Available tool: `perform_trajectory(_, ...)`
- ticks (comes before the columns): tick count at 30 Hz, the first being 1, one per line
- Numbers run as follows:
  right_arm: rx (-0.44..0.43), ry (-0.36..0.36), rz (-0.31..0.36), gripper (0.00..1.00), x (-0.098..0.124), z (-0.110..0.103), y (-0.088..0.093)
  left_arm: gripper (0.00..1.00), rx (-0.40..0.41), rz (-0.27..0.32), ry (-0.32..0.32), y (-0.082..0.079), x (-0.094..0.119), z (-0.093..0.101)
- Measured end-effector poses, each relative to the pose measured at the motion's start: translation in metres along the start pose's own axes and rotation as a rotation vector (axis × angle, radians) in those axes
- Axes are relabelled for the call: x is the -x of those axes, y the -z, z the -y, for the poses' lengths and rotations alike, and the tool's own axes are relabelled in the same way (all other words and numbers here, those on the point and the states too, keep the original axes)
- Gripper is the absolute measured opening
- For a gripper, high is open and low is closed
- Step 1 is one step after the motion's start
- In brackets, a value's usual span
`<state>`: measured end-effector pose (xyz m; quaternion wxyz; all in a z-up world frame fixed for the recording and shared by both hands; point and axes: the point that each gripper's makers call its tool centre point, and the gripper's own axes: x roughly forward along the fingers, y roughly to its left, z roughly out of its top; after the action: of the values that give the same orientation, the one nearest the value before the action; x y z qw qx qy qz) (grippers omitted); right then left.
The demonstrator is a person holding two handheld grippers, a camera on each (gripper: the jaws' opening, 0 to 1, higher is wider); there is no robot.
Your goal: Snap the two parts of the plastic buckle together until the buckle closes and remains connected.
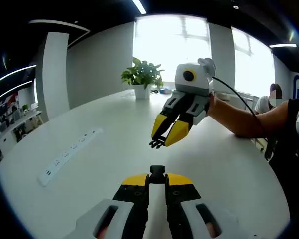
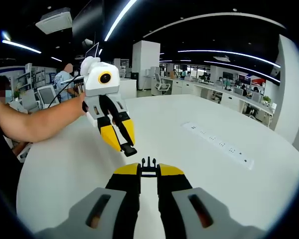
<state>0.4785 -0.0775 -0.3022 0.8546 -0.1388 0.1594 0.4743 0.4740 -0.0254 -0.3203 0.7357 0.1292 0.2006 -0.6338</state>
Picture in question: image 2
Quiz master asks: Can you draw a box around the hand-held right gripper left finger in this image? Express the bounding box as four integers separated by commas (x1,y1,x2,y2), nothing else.
34,162,142,239

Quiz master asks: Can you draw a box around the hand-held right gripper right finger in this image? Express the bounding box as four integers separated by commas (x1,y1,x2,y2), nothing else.
156,163,267,239

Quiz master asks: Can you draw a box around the black plastic buckle socket part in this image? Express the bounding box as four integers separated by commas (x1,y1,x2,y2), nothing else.
121,142,138,157

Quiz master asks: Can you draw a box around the black plastic buckle pronged part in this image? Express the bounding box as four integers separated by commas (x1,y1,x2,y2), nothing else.
141,156,157,177

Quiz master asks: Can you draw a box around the white cabinet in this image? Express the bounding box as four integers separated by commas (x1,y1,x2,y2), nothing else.
119,77,138,99

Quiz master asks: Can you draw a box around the tilted computer monitor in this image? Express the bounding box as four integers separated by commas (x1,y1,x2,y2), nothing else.
85,42,100,59

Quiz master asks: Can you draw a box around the white shelving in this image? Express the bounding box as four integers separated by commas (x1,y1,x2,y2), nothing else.
14,63,55,90

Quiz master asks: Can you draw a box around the white table power strip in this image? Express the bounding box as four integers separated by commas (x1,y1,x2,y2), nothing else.
181,121,255,170

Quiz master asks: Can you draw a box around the black hanging panel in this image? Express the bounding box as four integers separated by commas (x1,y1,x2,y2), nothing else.
72,0,105,47

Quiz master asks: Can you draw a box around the long ceiling light strip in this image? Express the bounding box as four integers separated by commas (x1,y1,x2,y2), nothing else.
104,0,139,42

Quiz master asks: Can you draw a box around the white ceiling air conditioner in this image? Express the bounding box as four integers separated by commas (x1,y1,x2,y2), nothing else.
35,6,73,35

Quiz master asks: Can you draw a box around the row of white office desks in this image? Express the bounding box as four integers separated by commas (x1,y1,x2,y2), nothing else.
161,76,275,125

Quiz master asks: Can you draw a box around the curved ceiling light strip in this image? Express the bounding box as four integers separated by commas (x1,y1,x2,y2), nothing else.
203,60,282,84
177,49,282,68

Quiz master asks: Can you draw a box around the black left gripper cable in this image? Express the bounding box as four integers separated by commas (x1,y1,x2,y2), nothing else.
48,74,84,108

